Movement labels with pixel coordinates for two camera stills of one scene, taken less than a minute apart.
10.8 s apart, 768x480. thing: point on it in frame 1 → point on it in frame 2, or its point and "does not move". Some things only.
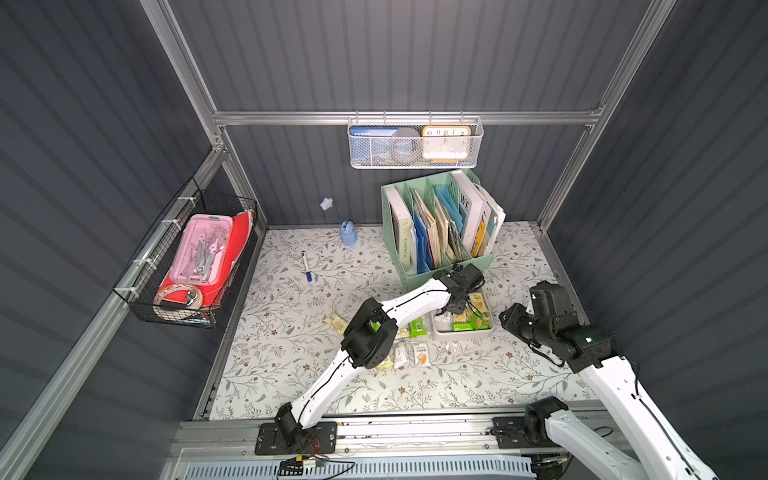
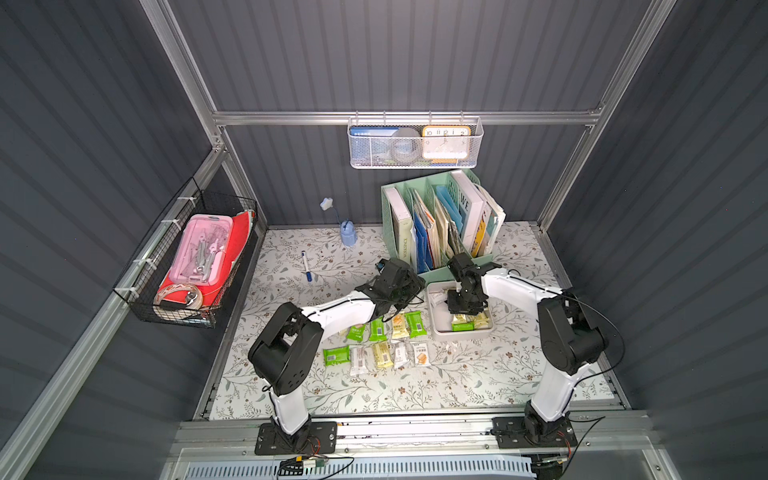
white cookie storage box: [476, 320] does not move
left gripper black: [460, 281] → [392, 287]
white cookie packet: [421, 354] does not move
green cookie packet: [417, 328] does not move
